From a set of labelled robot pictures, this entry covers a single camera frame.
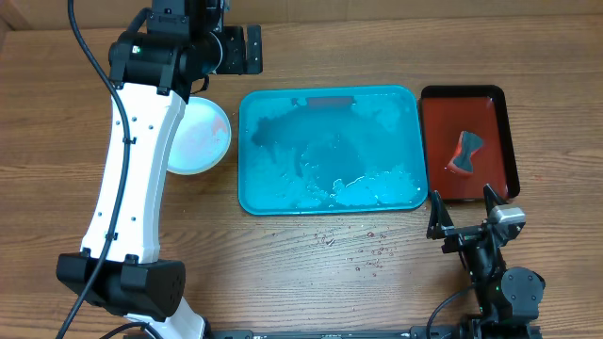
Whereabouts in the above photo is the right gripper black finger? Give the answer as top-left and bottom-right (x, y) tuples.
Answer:
(483, 184), (507, 212)
(426, 191), (455, 239)

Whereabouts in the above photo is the red wet sponge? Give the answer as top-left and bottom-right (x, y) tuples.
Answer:
(447, 131), (483, 176)

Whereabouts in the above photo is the light blue plate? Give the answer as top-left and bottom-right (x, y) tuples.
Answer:
(168, 97), (232, 175)

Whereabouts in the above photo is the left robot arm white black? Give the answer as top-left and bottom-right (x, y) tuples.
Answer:
(56, 24), (263, 338)

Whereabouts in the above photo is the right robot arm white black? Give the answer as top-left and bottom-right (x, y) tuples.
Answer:
(422, 185), (546, 338)

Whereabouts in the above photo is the red black lacquer tray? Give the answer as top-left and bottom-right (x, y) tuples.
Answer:
(418, 85), (520, 201)

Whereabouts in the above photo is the teal plastic tray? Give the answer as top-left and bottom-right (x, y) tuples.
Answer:
(238, 85), (429, 216)

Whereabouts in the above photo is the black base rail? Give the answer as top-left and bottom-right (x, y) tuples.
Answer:
(207, 325), (472, 339)

